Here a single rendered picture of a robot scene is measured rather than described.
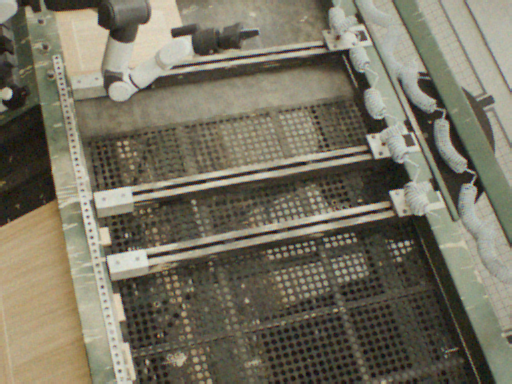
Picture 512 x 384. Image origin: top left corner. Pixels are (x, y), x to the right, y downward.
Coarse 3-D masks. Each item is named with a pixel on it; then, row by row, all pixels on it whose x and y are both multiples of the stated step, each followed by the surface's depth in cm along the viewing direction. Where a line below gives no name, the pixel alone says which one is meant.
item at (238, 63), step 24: (264, 48) 281; (288, 48) 282; (312, 48) 284; (336, 48) 280; (96, 72) 268; (168, 72) 271; (192, 72) 274; (216, 72) 277; (240, 72) 281; (72, 96) 270; (96, 96) 271
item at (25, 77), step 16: (16, 16) 283; (0, 32) 269; (16, 32) 280; (0, 48) 266; (16, 48) 277; (0, 64) 263; (16, 64) 273; (32, 64) 270; (0, 80) 276; (16, 80) 267; (32, 80) 268; (0, 96) 260; (16, 96) 260; (32, 96) 265; (0, 112) 268; (16, 112) 266
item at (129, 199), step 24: (384, 144) 260; (240, 168) 255; (264, 168) 256; (288, 168) 259; (312, 168) 258; (336, 168) 262; (360, 168) 267; (120, 192) 246; (144, 192) 249; (168, 192) 248; (192, 192) 250; (216, 192) 254
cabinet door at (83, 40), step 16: (160, 0) 295; (64, 16) 286; (80, 16) 287; (96, 16) 288; (160, 16) 291; (176, 16) 292; (64, 32) 283; (80, 32) 284; (96, 32) 284; (144, 32) 287; (160, 32) 287; (64, 48) 279; (80, 48) 280; (96, 48) 281; (144, 48) 283; (160, 48) 283; (80, 64) 276; (96, 64) 277; (128, 64) 278
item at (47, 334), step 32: (32, 224) 278; (0, 256) 281; (32, 256) 274; (64, 256) 267; (0, 288) 276; (32, 288) 269; (64, 288) 263; (0, 320) 271; (32, 320) 265; (64, 320) 259; (0, 352) 267; (32, 352) 261; (64, 352) 255
